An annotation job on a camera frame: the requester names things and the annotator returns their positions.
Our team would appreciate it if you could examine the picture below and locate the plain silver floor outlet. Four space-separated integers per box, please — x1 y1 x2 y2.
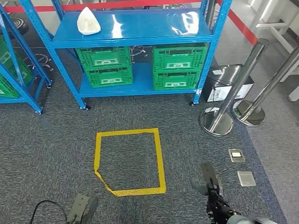
237 170 256 188

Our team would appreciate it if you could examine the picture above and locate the white table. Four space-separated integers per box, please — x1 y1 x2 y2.
248 0 299 103

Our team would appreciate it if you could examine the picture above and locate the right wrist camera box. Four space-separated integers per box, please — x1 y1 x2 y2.
199 162 220 189

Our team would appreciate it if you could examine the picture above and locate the chrome stanchion post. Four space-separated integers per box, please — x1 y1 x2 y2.
231 46 299 128
205 0 219 31
199 38 270 137

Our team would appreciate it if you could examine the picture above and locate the blue metal shelf rack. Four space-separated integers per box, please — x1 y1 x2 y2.
18 0 233 111
0 4 52 116

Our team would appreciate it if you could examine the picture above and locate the red barrier belt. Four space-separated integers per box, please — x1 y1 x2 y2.
4 0 204 14
216 0 258 46

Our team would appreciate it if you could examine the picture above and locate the chrome chair base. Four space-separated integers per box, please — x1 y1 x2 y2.
129 45 148 58
24 53 54 73

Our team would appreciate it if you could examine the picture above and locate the white curved plastic part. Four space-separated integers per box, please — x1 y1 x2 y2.
77 7 101 35

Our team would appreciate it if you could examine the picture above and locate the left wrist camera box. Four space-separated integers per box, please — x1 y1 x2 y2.
67 194 91 224

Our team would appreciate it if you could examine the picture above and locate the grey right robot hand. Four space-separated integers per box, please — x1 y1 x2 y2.
190 178 210 196

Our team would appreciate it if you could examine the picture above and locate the silver floor outlet white insert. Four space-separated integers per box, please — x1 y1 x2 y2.
228 148 245 163

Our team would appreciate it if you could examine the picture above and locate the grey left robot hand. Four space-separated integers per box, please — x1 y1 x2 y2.
80 197 99 224

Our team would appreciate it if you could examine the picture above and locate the black ribbed round base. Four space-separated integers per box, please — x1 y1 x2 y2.
9 17 30 35

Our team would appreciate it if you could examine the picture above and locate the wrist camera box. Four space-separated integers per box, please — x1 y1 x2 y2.
199 162 220 189
67 194 91 224

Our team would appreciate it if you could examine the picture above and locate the black box with labels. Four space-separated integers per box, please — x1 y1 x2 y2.
202 64 254 103

